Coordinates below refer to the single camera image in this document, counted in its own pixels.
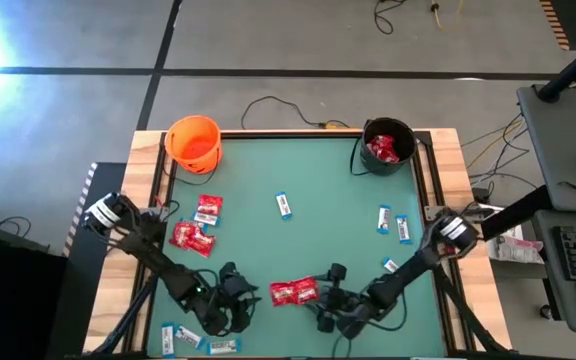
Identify orange pumpkin halloween bucket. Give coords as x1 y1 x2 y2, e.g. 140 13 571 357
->
162 114 224 187

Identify black round pole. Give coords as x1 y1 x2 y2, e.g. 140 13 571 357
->
537 35 576 104

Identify clear plastic bag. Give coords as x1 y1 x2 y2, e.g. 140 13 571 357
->
485 230 545 265

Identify black mat white-striped edge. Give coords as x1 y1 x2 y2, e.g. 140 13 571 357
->
45 161 128 360

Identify black halloween bucket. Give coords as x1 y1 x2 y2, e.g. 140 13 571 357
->
350 117 418 179

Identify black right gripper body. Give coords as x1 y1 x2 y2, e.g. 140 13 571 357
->
328 279 387 341

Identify black desk crossbar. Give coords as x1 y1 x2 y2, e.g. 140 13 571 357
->
480 185 554 242

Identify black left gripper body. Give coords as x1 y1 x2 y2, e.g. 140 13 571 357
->
195 279 237 337

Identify green table mat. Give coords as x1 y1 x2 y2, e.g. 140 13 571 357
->
147 137 447 359

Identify grey desk top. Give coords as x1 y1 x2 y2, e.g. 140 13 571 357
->
516 83 576 214

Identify floor cable bundle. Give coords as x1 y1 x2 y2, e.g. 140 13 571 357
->
460 112 542 194

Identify grey keyboard desk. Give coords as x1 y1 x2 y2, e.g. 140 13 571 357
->
531 209 576 335

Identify black floor cable yellow plug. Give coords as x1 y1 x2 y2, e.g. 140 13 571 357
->
240 94 352 131

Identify black cabinet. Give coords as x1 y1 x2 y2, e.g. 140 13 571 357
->
0 217 69 360

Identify black looped floor cable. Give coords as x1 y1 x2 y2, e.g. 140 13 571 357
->
372 0 409 36

